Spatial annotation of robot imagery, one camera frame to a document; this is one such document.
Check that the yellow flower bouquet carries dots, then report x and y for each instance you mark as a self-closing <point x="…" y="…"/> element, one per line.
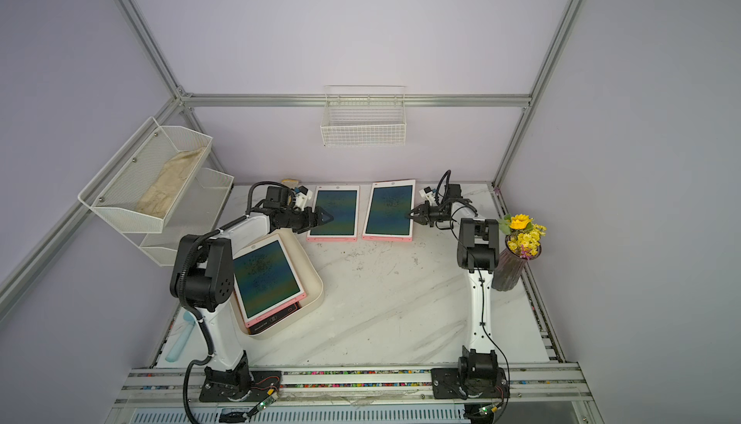
<point x="523" y="236"/>

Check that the light blue object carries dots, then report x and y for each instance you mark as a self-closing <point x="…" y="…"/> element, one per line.
<point x="189" y="322"/>

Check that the white mesh two-tier shelf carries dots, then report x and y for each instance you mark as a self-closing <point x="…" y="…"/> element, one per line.
<point x="115" y="191"/>

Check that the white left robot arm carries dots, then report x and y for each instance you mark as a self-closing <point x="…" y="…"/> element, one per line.
<point x="203" y="282"/>

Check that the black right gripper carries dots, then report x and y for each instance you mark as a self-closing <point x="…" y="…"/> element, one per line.
<point x="424" y="214"/>

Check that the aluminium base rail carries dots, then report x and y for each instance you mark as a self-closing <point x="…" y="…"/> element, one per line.
<point x="361" y="386"/>

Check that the pink white writing tablet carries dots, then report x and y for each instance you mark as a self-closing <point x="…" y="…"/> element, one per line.
<point x="342" y="201"/>

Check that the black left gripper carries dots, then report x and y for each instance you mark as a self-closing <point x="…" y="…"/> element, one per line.
<point x="310" y="223"/>

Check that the purple glass vase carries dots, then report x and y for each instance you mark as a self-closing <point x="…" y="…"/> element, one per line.
<point x="513" y="261"/>

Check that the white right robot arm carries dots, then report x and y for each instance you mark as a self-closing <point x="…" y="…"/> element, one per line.
<point x="482" y="370"/>

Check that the beige glove in shelf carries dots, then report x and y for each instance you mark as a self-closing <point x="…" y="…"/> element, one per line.
<point x="162" y="194"/>

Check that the white wire wall basket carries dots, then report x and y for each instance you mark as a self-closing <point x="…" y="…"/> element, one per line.
<point x="363" y="116"/>

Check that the beige storage tray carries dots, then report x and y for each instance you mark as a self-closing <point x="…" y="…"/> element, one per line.
<point x="307" y="274"/>

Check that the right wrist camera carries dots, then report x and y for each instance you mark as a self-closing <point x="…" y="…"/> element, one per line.
<point x="430" y="194"/>

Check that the dark red bottom tablet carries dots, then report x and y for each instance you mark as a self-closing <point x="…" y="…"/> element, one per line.
<point x="274" y="319"/>

